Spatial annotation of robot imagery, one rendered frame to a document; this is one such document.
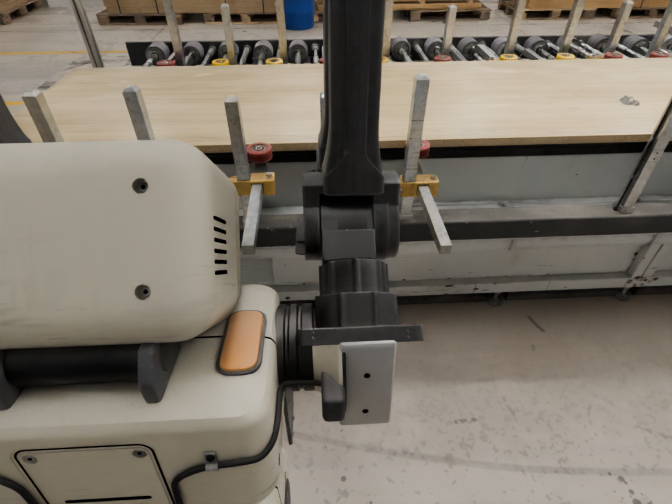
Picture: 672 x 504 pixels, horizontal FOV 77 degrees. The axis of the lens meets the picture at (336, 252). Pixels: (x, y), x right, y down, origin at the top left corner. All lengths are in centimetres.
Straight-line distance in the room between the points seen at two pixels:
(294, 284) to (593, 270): 137
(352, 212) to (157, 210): 21
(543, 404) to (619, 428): 26
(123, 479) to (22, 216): 21
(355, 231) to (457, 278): 161
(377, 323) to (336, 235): 10
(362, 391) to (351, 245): 14
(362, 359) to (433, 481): 130
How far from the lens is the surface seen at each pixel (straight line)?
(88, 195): 33
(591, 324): 230
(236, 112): 121
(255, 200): 123
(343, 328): 40
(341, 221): 44
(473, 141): 151
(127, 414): 36
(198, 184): 32
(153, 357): 34
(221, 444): 36
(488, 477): 172
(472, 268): 200
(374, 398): 43
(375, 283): 42
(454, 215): 146
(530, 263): 209
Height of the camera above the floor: 153
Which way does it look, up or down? 41 degrees down
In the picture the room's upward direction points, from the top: straight up
